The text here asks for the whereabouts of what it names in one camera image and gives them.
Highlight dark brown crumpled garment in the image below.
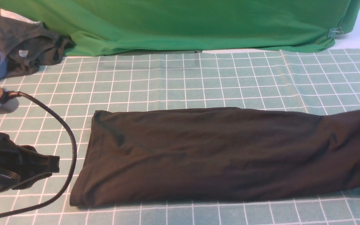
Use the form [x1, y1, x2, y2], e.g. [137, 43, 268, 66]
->
[0, 16, 75, 78]

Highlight green checkered tablecloth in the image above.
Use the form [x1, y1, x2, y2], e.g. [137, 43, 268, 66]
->
[0, 49, 360, 225]

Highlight white crumpled garment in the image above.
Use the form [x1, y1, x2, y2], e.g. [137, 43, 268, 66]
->
[0, 9, 43, 26]

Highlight dark gray long-sleeve top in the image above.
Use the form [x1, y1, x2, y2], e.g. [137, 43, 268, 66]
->
[69, 107, 360, 208]

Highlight metal binder clip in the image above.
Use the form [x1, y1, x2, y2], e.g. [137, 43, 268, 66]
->
[327, 27, 344, 39]

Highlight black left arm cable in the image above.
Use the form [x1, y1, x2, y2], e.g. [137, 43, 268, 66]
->
[0, 91, 78, 223]

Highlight green backdrop cloth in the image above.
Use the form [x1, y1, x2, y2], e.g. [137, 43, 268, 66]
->
[0, 0, 360, 57]

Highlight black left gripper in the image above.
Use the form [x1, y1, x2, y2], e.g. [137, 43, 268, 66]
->
[0, 133, 60, 193]

